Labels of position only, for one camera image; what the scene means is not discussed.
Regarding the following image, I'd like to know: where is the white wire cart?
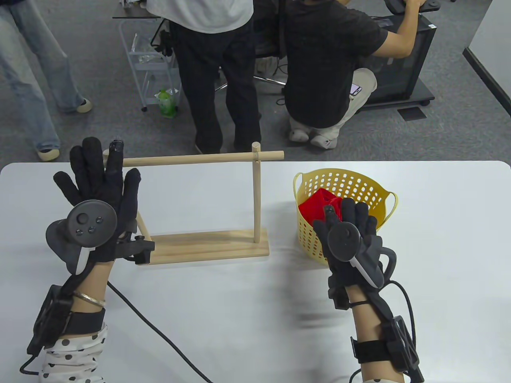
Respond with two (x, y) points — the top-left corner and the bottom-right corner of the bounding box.
(119, 18), (182, 112)

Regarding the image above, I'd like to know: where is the black left glove cable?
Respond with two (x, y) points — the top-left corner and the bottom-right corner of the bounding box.
(107, 281), (214, 383)

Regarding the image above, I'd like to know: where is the black strapped left forearm module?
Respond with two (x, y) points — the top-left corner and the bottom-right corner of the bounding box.
(26, 284), (106, 355)

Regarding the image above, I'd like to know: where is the wooden towel rack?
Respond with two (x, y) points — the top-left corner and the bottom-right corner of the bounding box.
(103, 142), (285, 266)

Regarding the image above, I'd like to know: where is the dark side desk top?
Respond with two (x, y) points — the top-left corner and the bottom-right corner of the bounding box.
(113, 0), (162, 19)

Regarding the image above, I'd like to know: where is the black glass-door cabinet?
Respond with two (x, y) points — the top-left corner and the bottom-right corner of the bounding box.
(359, 14), (438, 110)

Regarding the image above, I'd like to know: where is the dark floor plate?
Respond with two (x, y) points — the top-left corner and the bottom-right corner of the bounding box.
(397, 107), (427, 121)

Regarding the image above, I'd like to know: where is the clear plastic bag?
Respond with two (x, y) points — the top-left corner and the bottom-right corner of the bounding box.
(132, 34), (161, 64)

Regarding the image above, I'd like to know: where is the black round left hand controller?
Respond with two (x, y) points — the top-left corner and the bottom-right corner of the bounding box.
(45, 199), (118, 276)

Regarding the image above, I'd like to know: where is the person's right forearm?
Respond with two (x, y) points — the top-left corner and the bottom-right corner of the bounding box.
(345, 285), (424, 383)

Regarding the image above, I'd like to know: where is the black left wrist camera bracket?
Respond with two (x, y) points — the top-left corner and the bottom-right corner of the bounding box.
(117, 235), (155, 265)

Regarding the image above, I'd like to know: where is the black strapped forearm module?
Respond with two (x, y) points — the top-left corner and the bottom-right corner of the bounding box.
(26, 284), (106, 355)
(351, 315), (424, 383)

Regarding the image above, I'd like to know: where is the black round right hand controller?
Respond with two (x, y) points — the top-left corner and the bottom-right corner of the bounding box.
(327, 222), (398, 288)

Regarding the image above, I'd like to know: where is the gold bracelet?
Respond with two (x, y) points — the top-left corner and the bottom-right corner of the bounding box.
(73, 292), (107, 308)

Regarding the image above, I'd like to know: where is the black headset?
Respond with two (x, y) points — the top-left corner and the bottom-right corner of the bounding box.
(151, 20), (174, 56)

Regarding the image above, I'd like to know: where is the black right wrist camera bracket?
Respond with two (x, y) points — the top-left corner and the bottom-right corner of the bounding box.
(328, 275), (350, 310)

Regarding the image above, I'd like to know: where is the red towel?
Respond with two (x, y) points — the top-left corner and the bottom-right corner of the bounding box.
(299, 190), (346, 224)

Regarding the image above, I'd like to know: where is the black strapped right forearm module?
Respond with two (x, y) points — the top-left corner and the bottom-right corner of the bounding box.
(351, 315), (424, 383)

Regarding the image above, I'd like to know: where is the black office chair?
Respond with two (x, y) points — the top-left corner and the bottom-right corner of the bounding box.
(216, 0), (288, 94)

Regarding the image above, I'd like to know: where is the person's left forearm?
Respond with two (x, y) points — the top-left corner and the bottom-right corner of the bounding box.
(40, 261), (109, 383)

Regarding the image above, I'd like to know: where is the yellow perforated plastic basket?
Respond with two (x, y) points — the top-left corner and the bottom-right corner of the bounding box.
(293, 169), (398, 266)

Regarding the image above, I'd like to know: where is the person's right hand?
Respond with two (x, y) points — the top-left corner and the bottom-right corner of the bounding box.
(313, 198), (386, 290)

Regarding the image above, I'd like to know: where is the person's left hand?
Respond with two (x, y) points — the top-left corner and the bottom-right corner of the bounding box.
(53, 137), (141, 264)

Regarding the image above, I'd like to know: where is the black glove cable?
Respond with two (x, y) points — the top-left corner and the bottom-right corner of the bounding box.
(107, 281), (214, 383)
(349, 279), (416, 383)

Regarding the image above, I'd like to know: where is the green drink bottle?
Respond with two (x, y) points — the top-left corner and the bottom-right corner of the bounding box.
(155, 89), (178, 118)

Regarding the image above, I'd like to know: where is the black round hand controller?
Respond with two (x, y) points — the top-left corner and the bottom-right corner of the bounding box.
(45, 199), (118, 276)
(327, 222), (398, 288)

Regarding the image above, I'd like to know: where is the black right glove cable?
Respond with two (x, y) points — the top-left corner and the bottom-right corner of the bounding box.
(349, 279), (416, 383)

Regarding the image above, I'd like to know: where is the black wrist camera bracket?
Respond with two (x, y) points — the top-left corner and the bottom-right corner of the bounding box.
(328, 275), (350, 310)
(117, 235), (155, 265)

